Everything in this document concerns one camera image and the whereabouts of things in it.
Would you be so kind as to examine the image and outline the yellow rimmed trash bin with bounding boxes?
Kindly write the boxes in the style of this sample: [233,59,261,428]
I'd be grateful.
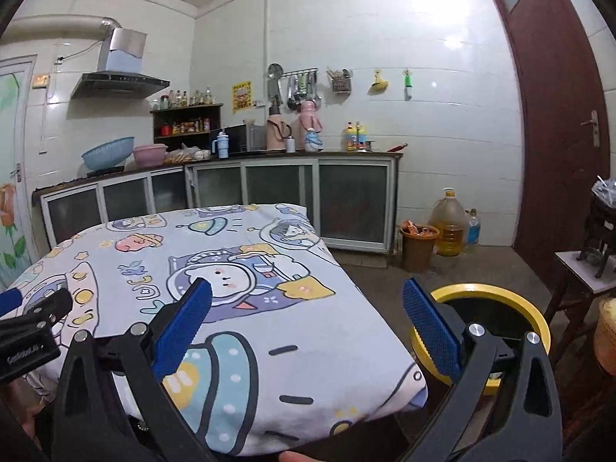
[408,281,552,397]

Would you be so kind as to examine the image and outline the brown trash basket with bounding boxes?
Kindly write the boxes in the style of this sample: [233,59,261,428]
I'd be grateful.
[400,220,440,273]

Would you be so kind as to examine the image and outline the kitchen counter cabinet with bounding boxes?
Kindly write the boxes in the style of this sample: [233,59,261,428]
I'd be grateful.
[31,152,402,254]

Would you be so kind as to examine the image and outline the small side table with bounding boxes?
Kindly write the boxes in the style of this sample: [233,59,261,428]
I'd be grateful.
[543,177,616,372]

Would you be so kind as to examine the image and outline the blue plastic basin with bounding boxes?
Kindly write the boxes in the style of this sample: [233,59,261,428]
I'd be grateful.
[82,137,135,171]

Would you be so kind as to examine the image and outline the clear water bottle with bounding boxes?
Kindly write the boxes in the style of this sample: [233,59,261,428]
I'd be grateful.
[466,209,480,248]

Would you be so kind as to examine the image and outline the cartoon printed tablecloth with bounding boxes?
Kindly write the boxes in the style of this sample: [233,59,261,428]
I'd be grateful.
[13,203,428,457]

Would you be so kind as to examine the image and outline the pink plastic basin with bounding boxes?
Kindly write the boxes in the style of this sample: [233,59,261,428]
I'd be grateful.
[132,144,167,169]

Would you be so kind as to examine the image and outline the cooking oil jug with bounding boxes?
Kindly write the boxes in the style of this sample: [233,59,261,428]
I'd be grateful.
[429,188,468,256]

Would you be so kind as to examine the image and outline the flower painted door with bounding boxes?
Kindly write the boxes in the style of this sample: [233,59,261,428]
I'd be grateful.
[0,56,38,290]

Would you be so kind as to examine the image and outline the dark wooden spice shelf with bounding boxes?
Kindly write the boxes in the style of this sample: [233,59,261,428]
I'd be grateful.
[151,103,223,151]

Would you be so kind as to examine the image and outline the range hood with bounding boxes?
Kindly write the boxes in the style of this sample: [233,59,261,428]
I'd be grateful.
[71,18,170,100]

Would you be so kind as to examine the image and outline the blue lidded mug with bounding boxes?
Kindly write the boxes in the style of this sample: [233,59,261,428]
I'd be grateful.
[211,131,229,160]

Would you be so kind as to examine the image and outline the dark red door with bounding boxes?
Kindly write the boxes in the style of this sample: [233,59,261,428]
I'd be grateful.
[495,0,610,289]

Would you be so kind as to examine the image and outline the microwave oven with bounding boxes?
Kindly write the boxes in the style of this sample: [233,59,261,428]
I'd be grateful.
[224,124,267,154]

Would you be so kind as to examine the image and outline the yellow detergent bottles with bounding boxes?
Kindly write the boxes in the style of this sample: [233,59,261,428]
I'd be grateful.
[346,122,368,152]

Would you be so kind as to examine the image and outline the pink thermos left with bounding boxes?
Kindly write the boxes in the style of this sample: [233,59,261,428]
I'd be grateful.
[266,98,292,151]

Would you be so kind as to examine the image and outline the pink thermos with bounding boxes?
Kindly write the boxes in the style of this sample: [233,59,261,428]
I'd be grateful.
[266,98,292,151]
[291,100,324,152]

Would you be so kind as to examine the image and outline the pink thermos right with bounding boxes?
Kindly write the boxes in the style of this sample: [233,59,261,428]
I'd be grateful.
[291,100,324,152]

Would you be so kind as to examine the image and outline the hanging utensil rack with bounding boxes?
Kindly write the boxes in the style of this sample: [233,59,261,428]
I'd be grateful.
[265,63,321,112]

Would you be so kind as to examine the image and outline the yellow red wall poster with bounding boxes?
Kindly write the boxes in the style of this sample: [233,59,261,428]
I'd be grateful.
[232,80,253,114]

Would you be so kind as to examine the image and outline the green wall brush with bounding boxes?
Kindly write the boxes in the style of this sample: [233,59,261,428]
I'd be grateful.
[403,69,413,101]

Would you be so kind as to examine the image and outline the yellow wall hook holder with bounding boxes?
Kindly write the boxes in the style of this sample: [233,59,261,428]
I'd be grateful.
[370,69,388,95]

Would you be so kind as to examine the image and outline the wire chopstick holder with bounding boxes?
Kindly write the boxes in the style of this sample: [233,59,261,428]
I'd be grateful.
[326,68,353,95]

